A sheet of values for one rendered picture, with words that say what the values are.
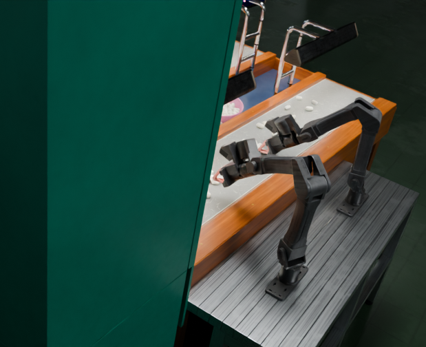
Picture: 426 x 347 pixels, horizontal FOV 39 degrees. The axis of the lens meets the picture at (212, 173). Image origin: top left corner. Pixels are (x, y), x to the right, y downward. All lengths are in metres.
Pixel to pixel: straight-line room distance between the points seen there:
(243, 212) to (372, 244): 0.52
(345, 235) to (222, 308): 0.65
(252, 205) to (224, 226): 0.18
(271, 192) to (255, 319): 0.57
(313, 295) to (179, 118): 0.92
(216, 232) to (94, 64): 1.09
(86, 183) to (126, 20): 0.32
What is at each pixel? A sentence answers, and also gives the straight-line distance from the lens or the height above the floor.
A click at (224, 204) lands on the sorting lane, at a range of 2.20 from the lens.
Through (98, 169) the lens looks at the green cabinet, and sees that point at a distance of 1.18.
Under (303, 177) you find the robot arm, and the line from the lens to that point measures 1.79.
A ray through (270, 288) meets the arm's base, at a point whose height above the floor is 0.68.
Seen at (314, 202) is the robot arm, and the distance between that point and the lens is 1.84.
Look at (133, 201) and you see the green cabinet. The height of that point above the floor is 1.23.
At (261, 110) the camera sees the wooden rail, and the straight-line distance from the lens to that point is 2.84.
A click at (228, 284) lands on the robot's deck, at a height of 0.67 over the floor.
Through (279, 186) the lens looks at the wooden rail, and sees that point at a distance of 2.32.
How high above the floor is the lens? 2.03
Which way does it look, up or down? 33 degrees down
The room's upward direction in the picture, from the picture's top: 11 degrees clockwise
